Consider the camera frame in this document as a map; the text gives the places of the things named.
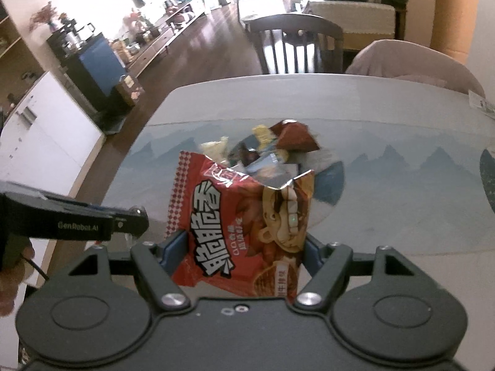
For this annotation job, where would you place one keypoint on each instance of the red snack packet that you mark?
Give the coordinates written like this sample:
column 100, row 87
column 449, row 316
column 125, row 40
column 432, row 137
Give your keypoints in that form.
column 216, row 220

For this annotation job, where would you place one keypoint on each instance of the long low wooden cabinet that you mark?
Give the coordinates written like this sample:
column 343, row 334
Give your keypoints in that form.
column 162, row 38

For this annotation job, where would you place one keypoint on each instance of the yellow snack packet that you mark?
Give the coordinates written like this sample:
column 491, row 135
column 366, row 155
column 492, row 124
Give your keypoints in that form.
column 265, row 133

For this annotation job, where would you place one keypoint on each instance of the pink flower vase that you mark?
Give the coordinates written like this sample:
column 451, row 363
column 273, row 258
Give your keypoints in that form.
column 46, row 17

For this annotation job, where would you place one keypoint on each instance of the cream covered sofa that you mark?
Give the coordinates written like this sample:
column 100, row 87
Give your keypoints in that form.
column 355, row 19

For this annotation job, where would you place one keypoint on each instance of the printed landscape tablecloth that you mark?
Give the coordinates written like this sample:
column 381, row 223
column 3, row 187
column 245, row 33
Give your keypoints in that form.
column 386, row 170

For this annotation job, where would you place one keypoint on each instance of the pink covered chair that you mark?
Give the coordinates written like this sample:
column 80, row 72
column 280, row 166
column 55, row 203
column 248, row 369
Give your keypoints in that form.
column 406, row 62

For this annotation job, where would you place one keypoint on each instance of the steel kettle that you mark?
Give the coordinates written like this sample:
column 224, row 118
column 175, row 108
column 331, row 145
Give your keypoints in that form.
column 71, row 38

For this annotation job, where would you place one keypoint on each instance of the brown paper bag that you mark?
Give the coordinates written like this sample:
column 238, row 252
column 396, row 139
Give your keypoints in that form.
column 130, row 91

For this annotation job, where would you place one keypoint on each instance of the dark wooden chair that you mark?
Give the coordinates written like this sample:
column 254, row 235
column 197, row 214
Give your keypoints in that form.
column 294, row 31

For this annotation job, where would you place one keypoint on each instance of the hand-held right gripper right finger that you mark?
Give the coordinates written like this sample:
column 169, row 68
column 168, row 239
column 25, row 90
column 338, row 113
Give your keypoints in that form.
column 314, row 256

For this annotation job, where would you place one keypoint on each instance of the cream snack packet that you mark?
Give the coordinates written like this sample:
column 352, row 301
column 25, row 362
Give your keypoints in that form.
column 215, row 149

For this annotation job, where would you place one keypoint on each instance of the brown snack packet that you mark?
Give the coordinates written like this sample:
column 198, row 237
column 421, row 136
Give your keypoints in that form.
column 296, row 135

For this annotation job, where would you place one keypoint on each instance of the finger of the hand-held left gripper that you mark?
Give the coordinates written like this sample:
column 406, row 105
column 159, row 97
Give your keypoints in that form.
column 129, row 220

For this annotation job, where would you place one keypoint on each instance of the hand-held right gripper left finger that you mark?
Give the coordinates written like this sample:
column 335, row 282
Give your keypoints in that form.
column 174, row 248

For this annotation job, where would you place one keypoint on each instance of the wooden wall shelf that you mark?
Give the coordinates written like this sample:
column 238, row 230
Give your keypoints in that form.
column 15, row 46

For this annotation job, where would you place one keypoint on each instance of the person's left hand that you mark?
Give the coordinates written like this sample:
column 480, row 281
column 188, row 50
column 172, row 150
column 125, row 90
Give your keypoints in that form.
column 9, row 290

